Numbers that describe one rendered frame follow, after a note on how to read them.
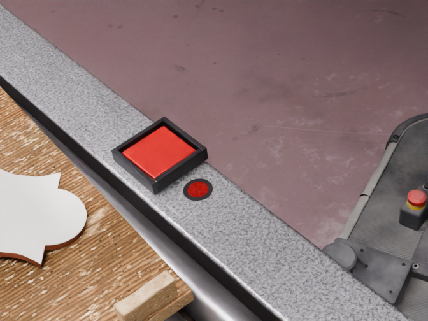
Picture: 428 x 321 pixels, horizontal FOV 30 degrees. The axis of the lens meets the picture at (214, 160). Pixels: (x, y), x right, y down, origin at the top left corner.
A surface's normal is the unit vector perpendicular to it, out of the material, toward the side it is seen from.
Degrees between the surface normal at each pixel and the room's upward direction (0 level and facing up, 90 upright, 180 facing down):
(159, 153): 0
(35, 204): 14
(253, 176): 0
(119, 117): 0
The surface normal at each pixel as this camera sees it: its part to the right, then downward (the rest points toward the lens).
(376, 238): -0.11, -0.70
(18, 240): 0.13, -0.69
